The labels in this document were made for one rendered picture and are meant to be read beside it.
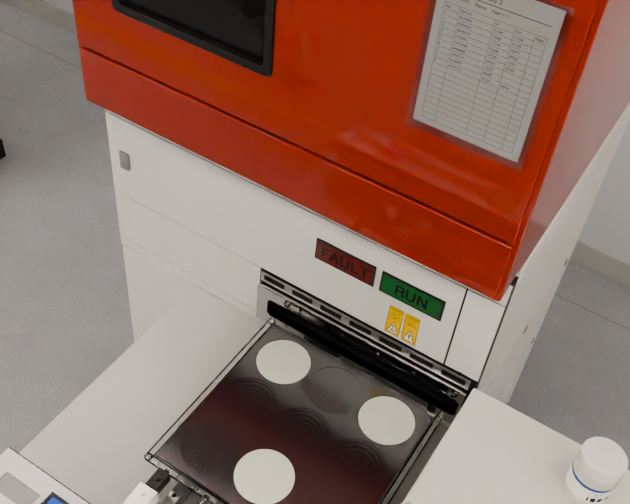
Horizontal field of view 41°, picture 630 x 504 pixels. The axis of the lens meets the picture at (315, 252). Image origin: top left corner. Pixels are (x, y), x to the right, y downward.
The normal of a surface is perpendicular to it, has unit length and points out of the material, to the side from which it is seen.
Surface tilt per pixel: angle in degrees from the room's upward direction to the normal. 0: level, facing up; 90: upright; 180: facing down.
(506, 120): 90
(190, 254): 90
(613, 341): 0
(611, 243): 90
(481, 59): 90
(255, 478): 1
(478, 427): 0
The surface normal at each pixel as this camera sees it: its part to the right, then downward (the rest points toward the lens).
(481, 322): -0.54, 0.57
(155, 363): 0.07, -0.70
